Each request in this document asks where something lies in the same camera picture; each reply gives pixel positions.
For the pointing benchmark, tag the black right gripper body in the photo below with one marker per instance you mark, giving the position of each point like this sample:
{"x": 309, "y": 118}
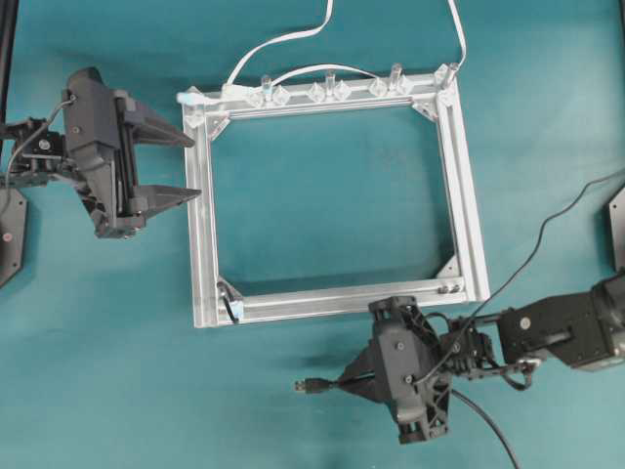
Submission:
{"x": 431, "y": 387}

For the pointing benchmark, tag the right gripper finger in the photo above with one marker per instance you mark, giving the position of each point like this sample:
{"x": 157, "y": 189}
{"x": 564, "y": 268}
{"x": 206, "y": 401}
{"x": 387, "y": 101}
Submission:
{"x": 370, "y": 390}
{"x": 360, "y": 370}

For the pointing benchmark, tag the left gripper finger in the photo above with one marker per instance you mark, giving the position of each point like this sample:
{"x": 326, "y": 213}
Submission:
{"x": 154, "y": 199}
{"x": 148, "y": 127}

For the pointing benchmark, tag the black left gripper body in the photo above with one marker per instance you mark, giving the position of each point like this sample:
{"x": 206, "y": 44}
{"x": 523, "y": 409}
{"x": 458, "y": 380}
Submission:
{"x": 105, "y": 179}

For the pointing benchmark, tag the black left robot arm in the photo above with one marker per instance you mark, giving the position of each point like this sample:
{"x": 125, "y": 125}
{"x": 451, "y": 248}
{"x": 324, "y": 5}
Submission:
{"x": 39, "y": 156}

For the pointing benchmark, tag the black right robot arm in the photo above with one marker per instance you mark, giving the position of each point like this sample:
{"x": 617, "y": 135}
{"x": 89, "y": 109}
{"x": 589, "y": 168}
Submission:
{"x": 585, "y": 331}

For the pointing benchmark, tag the black zip tie loop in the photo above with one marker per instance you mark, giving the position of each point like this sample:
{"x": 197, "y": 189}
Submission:
{"x": 224, "y": 293}

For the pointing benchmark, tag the left wrist camera housing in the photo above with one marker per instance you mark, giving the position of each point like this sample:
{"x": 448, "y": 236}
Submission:
{"x": 92, "y": 116}

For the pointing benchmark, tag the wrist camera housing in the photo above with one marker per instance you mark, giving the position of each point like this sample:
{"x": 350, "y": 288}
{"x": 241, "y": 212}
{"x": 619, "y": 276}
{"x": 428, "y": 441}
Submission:
{"x": 92, "y": 116}
{"x": 400, "y": 359}

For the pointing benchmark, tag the right wrist camera housing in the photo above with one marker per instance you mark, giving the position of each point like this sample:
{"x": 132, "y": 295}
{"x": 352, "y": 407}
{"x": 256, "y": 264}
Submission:
{"x": 400, "y": 359}

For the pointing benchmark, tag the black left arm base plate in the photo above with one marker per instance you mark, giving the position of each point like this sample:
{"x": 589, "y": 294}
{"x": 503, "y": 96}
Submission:
{"x": 13, "y": 230}

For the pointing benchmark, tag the black vertical rail at left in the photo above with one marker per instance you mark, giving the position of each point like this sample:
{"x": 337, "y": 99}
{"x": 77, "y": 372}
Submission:
{"x": 9, "y": 16}

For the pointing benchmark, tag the silver aluminium extrusion frame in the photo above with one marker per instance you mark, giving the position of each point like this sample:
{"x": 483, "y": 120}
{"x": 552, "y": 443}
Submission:
{"x": 462, "y": 279}

